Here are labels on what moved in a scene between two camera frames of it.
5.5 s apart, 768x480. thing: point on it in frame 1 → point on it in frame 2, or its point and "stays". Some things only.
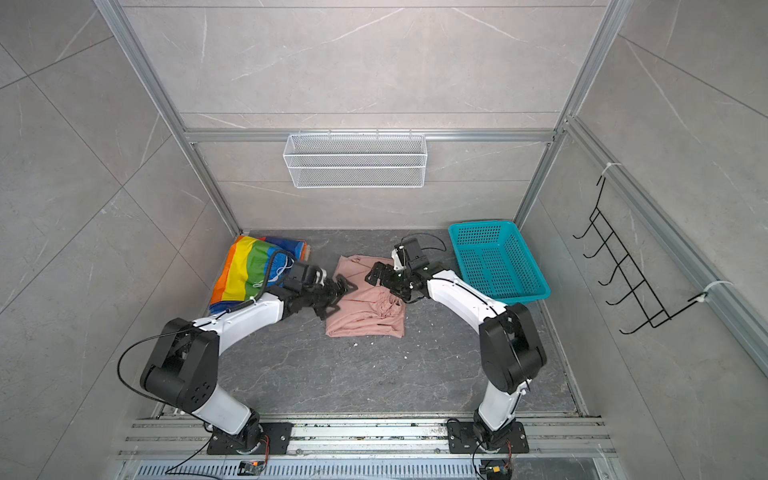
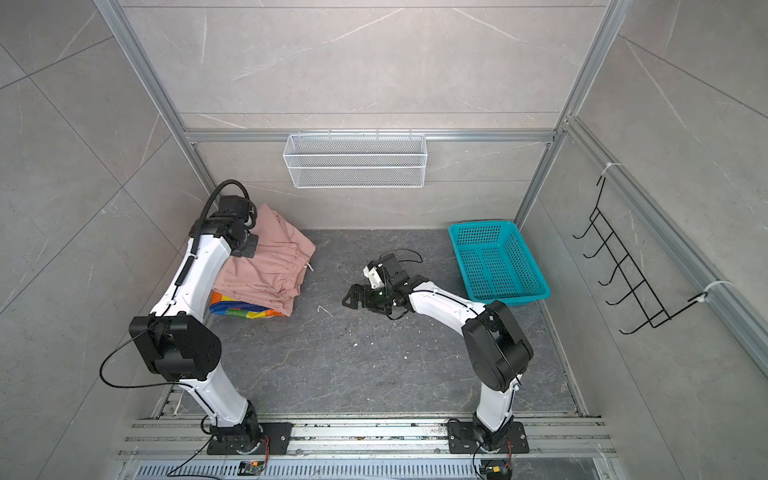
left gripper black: (336, 293) → (248, 249)
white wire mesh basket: (355, 160) stays
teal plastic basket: (494, 257) stays
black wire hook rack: (627, 271) stays
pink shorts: (371, 310) → (272, 276)
